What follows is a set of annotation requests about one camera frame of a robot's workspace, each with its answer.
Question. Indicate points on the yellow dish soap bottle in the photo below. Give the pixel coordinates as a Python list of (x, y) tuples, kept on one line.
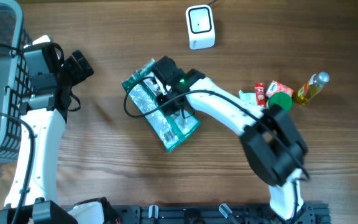
[(311, 88)]

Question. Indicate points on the red white tissue box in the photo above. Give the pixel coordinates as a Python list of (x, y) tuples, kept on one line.
[(277, 87)]

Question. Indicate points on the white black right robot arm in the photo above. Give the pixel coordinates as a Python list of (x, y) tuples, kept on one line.
[(271, 142)]

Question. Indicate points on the green gloves package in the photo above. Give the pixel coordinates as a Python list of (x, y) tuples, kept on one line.
[(143, 88)]

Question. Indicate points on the green lidded small jar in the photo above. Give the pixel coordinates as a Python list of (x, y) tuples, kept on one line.
[(281, 99)]

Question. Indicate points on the teal wet wipes pack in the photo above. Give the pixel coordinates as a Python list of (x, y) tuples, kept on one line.
[(249, 98)]

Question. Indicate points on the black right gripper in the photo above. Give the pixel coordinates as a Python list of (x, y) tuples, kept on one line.
[(162, 79)]

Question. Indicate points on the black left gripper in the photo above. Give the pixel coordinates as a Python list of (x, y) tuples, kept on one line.
[(75, 64)]

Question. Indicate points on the red coffee stick sachet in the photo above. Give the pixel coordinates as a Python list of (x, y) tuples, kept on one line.
[(260, 94)]

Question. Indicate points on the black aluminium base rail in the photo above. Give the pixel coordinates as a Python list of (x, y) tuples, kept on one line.
[(310, 213)]

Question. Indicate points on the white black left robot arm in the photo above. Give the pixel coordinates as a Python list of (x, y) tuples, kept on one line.
[(43, 117)]

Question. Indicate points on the dark grey plastic shopping basket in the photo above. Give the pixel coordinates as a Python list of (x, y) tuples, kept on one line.
[(14, 77)]

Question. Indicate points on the white barcode scanner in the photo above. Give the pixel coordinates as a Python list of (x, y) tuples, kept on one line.
[(200, 25)]

